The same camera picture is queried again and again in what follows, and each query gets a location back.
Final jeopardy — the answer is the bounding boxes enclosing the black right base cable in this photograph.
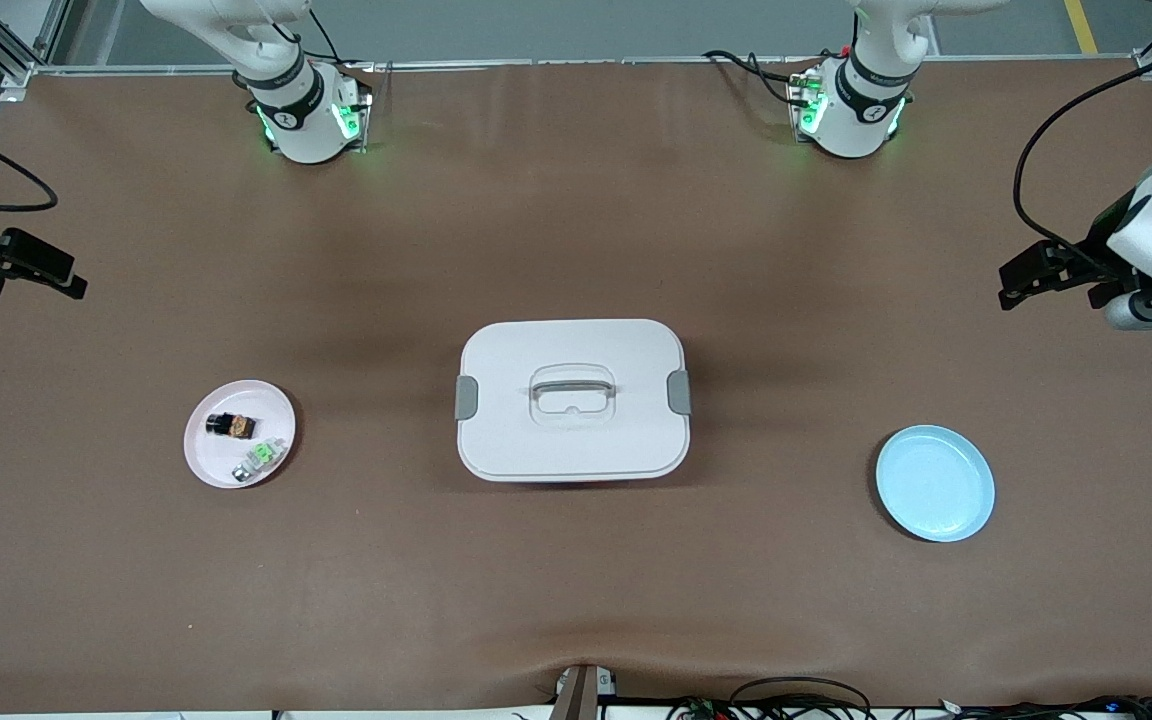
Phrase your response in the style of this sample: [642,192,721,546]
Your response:
[281,5,377,101]

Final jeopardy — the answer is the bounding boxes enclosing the metal table edge bracket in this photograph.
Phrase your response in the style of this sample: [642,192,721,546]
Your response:
[549,664,619,720]

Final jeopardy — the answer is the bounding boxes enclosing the silver table edge rail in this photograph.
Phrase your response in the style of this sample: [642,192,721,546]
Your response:
[31,55,1152,79]

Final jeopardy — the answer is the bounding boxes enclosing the green white switch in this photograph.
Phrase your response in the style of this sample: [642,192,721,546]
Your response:
[231,437,287,484]

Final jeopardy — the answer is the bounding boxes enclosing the black cable bundle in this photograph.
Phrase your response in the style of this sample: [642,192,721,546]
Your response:
[666,677,1152,720]

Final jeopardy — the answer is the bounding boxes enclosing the black left base cables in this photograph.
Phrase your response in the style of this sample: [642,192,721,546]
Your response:
[703,48,817,106]

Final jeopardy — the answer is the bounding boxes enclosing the brown table cover sheet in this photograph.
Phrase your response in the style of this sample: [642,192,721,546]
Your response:
[0,58,1152,715]

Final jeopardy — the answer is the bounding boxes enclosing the white lidded storage box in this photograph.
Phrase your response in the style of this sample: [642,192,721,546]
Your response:
[454,318,694,484]

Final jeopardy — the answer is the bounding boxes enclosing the light blue round plate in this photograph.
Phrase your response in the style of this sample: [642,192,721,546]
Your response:
[874,424,997,544]

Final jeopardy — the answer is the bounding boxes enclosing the pink round plate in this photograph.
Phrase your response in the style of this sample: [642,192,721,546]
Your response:
[183,379,298,490]

